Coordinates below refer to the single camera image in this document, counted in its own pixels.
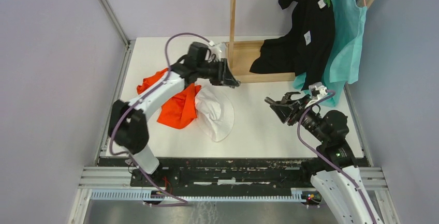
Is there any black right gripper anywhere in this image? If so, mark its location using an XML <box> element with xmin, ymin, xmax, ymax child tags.
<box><xmin>270</xmin><ymin>93</ymin><xmax>328</xmax><ymax>142</ymax></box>

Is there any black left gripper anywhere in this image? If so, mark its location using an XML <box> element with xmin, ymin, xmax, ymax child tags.
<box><xmin>198</xmin><ymin>58</ymin><xmax>240</xmax><ymax>88</ymax></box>

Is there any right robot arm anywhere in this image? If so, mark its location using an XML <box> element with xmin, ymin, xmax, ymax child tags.
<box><xmin>265</xmin><ymin>89</ymin><xmax>383</xmax><ymax>223</ymax></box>

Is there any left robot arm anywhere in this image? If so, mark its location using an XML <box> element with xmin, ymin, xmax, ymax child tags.
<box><xmin>108</xmin><ymin>42</ymin><xmax>240</xmax><ymax>186</ymax></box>

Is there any wooden clothes rack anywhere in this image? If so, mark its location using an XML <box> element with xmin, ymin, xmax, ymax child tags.
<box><xmin>227</xmin><ymin>0</ymin><xmax>295</xmax><ymax>83</ymax></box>

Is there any white bucket hat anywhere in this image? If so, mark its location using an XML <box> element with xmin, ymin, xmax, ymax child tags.
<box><xmin>195</xmin><ymin>85</ymin><xmax>235</xmax><ymax>142</ymax></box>

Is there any orange cloth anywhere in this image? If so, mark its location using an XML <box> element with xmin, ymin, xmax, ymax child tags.
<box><xmin>157</xmin><ymin>83</ymin><xmax>201</xmax><ymax>129</ymax></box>

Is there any black t-shirt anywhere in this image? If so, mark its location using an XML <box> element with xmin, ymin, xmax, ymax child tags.
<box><xmin>249</xmin><ymin>0</ymin><xmax>335</xmax><ymax>91</ymax></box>

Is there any teal garment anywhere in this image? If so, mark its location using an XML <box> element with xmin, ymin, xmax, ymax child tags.
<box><xmin>293</xmin><ymin>0</ymin><xmax>367</xmax><ymax>107</ymax></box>

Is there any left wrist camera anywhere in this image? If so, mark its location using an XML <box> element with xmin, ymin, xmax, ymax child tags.
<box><xmin>211</xmin><ymin>42</ymin><xmax>228</xmax><ymax>61</ymax></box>

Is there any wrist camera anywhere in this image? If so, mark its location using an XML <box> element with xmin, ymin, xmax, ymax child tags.
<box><xmin>211</xmin><ymin>42</ymin><xmax>228</xmax><ymax>61</ymax></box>
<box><xmin>306</xmin><ymin>82</ymin><xmax>328</xmax><ymax>108</ymax></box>

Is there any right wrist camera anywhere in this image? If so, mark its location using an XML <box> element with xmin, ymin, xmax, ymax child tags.
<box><xmin>306</xmin><ymin>82</ymin><xmax>328</xmax><ymax>108</ymax></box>

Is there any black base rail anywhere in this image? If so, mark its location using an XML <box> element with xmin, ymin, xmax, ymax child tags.
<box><xmin>96</xmin><ymin>156</ymin><xmax>344</xmax><ymax>198</ymax></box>

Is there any white cable duct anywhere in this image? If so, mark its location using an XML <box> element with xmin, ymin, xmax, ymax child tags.
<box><xmin>90</xmin><ymin>188</ymin><xmax>310</xmax><ymax>203</ymax></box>

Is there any aluminium frame rail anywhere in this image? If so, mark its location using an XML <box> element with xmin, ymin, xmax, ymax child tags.
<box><xmin>67</xmin><ymin>39</ymin><xmax>152</xmax><ymax>224</ymax></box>

